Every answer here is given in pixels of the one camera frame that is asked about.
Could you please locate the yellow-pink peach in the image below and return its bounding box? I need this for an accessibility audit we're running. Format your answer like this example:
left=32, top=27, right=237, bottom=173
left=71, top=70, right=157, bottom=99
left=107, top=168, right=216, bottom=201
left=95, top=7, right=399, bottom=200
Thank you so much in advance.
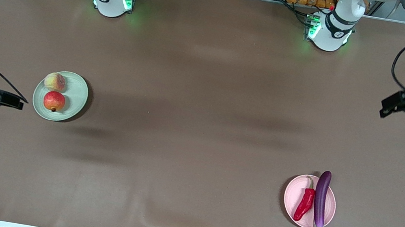
left=42, top=70, right=69, bottom=94

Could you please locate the purple eggplant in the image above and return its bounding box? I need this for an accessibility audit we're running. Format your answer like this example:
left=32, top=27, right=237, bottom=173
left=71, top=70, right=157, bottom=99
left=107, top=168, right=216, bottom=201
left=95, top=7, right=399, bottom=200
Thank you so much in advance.
left=309, top=169, right=335, bottom=227

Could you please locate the red chili pepper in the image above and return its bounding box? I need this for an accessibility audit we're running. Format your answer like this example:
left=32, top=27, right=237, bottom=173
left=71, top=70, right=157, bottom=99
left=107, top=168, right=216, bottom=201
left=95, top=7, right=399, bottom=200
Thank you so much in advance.
left=292, top=175, right=318, bottom=224

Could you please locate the pale green round plate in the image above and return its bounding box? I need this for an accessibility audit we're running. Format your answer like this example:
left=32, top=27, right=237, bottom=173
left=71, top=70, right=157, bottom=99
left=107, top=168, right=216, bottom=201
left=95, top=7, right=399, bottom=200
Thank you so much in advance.
left=30, top=67, right=92, bottom=126

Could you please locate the pink round plate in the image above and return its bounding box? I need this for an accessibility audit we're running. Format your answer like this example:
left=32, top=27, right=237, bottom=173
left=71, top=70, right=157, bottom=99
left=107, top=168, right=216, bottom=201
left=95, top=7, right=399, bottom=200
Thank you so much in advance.
left=279, top=171, right=341, bottom=227

